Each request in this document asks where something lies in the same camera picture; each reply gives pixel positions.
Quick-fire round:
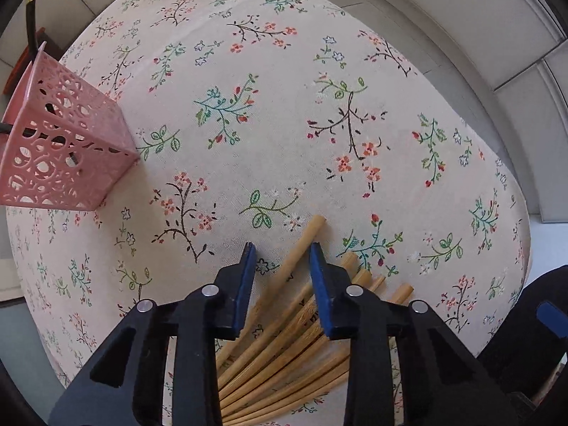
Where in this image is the floral tablecloth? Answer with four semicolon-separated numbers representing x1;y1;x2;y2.
6;0;532;426

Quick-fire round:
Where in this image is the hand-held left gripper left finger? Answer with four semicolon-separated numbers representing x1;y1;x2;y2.
48;242;258;426

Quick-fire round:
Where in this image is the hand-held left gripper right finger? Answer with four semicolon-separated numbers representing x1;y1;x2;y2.
308;242;518;426

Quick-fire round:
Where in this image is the pink perforated utensil holder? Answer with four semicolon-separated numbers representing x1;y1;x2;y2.
0;42;142;211

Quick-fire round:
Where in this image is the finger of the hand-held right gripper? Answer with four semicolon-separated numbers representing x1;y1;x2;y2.
477;265;568;402

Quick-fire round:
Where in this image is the pile of bamboo chopsticks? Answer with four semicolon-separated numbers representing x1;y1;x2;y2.
216;251;415;422

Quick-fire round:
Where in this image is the bamboo chopstick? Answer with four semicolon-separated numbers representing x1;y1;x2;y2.
217;215;327;365

